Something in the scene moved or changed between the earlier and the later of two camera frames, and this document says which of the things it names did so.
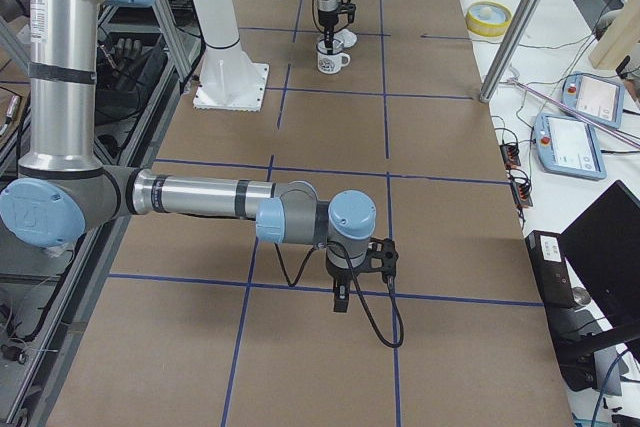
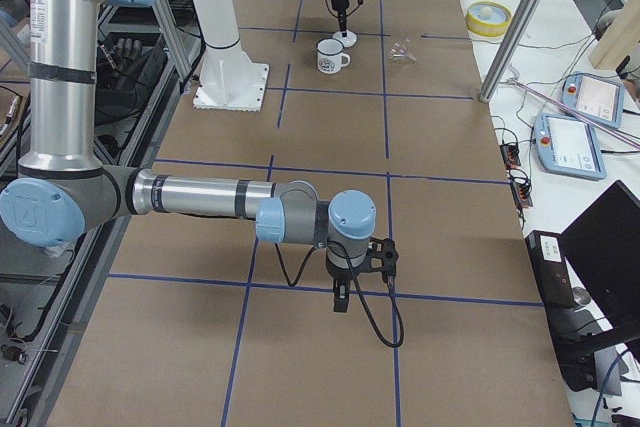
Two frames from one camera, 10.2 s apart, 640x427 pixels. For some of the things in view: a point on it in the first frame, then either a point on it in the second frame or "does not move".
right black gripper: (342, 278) does not move
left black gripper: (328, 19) -> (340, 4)
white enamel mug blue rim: (331, 63) does not move
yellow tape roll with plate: (488, 18) does not move
